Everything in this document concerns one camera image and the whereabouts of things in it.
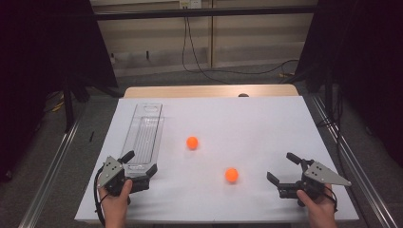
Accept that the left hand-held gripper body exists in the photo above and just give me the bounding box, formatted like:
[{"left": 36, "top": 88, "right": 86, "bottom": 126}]
[{"left": 96, "top": 156, "right": 150, "bottom": 198}]

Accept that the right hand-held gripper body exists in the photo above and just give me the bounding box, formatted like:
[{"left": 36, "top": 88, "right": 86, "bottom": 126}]
[{"left": 277, "top": 158, "right": 352, "bottom": 207}]

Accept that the clear plastic box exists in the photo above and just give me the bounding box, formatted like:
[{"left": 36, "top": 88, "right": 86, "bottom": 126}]
[{"left": 120, "top": 102, "right": 165, "bottom": 179}]

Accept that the orange ball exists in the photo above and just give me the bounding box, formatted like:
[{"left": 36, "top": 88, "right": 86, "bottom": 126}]
[
  {"left": 224, "top": 167, "right": 240, "bottom": 183},
  {"left": 185, "top": 136, "right": 200, "bottom": 151}
]

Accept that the person's right hand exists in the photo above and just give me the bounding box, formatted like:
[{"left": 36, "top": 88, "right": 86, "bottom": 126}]
[{"left": 296, "top": 183, "right": 338, "bottom": 219}]

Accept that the person's left hand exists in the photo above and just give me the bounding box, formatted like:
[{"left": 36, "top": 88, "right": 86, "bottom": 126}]
[{"left": 98, "top": 179, "right": 134, "bottom": 219}]

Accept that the white table cover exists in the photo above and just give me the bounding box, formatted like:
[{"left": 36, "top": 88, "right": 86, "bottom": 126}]
[{"left": 74, "top": 95, "right": 360, "bottom": 224}]

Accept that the black metal stand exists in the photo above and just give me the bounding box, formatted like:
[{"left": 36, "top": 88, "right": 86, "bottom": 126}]
[
  {"left": 324, "top": 69, "right": 336, "bottom": 127},
  {"left": 62, "top": 75, "right": 76, "bottom": 133}
]

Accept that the wooden table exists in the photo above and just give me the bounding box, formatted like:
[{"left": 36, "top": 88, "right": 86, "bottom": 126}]
[{"left": 123, "top": 84, "right": 300, "bottom": 99}]

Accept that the long beige desk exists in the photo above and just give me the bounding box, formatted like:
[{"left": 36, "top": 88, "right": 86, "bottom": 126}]
[{"left": 89, "top": 0, "right": 318, "bottom": 78}]

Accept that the black curtain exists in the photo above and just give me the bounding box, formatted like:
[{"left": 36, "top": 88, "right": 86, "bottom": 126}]
[
  {"left": 0, "top": 0, "right": 119, "bottom": 183},
  {"left": 296, "top": 0, "right": 403, "bottom": 169}
]

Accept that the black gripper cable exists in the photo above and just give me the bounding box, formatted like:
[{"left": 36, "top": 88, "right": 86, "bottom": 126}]
[
  {"left": 322, "top": 186, "right": 338, "bottom": 213},
  {"left": 92, "top": 166, "right": 107, "bottom": 227}
]

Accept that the metal floor rail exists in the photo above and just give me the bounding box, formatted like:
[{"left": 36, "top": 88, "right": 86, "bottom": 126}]
[
  {"left": 308, "top": 94, "right": 398, "bottom": 228},
  {"left": 17, "top": 104, "right": 86, "bottom": 228}
]

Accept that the yellow cable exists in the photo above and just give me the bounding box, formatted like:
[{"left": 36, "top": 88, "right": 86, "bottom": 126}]
[{"left": 47, "top": 93, "right": 67, "bottom": 114}]

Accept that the black power cable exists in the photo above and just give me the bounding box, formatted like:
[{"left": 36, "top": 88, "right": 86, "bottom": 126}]
[
  {"left": 185, "top": 17, "right": 232, "bottom": 86},
  {"left": 181, "top": 15, "right": 300, "bottom": 76}
]

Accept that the white wall socket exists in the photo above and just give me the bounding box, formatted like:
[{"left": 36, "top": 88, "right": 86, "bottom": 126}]
[{"left": 179, "top": 0, "right": 202, "bottom": 10}]

